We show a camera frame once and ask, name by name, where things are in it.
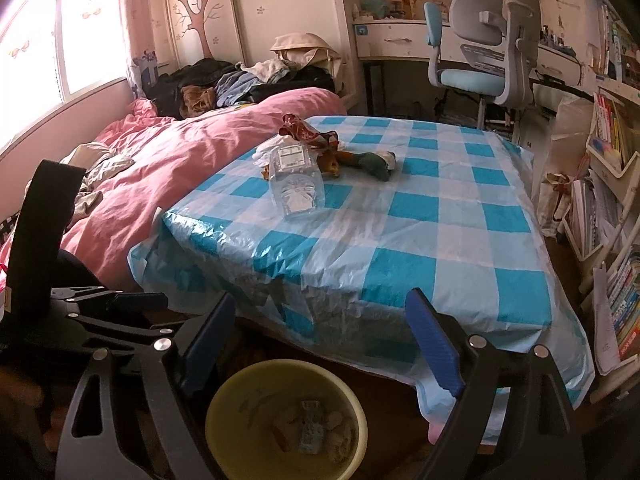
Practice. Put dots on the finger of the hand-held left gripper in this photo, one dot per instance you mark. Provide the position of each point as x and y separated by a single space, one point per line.
115 301
115 330

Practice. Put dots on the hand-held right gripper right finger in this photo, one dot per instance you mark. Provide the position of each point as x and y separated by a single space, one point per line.
435 345

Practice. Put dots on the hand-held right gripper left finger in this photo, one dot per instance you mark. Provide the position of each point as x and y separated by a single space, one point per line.
207 345

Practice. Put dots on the yellow plastic bin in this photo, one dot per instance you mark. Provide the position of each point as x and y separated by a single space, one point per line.
225 410

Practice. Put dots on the clear plastic bottle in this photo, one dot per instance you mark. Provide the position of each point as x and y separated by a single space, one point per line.
295 185

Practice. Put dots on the orange carrot with green top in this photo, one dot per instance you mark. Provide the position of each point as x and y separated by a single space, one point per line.
372 162

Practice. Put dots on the white tissue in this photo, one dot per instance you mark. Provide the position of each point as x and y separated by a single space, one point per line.
262 152

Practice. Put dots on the red snack wrapper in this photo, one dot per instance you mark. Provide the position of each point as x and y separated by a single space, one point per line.
305 132

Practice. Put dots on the cream padded jacket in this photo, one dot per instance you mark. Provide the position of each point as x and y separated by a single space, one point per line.
100 170

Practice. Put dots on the blue checked tablecloth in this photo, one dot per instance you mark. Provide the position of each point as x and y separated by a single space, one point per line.
400 240

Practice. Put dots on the grey crumpled packet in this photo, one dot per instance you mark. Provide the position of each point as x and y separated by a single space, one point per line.
312 427

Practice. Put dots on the pink duvet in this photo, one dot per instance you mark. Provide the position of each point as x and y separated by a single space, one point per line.
175 170

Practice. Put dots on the window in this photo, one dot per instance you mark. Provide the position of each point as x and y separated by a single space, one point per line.
50 35

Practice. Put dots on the cream tote bag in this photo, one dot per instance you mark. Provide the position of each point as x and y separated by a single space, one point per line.
552 205

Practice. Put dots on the brown garment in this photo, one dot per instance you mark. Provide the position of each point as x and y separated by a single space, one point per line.
196 101

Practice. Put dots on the stack of colourful books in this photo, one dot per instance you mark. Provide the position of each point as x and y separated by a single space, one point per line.
627 305

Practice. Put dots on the printed pink curtain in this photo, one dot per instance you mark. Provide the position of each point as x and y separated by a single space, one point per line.
140 35

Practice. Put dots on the black jacket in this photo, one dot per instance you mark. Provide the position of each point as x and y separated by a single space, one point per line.
195 75

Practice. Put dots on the stack of papers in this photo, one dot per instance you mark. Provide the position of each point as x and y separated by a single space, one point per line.
595 210

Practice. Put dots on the blue denim garment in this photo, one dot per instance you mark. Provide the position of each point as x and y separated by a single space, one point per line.
235 87

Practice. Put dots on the white book rack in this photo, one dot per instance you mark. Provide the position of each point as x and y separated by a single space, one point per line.
607 170

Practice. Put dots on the clear plastic bag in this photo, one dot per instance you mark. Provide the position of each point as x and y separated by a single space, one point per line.
570 135

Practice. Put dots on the white cloth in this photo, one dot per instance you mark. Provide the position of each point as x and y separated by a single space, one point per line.
270 67

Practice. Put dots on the row of red-spined books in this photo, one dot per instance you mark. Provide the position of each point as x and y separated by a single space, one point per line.
610 127

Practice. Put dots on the pile of clothes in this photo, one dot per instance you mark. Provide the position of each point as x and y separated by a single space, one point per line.
260 5

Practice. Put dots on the white desk with drawers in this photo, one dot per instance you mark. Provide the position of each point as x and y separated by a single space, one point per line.
395 37

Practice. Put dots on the grey and blue desk chair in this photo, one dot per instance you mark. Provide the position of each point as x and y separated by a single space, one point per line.
480 35

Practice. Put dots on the row of upright books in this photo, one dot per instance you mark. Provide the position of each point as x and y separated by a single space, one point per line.
617 45

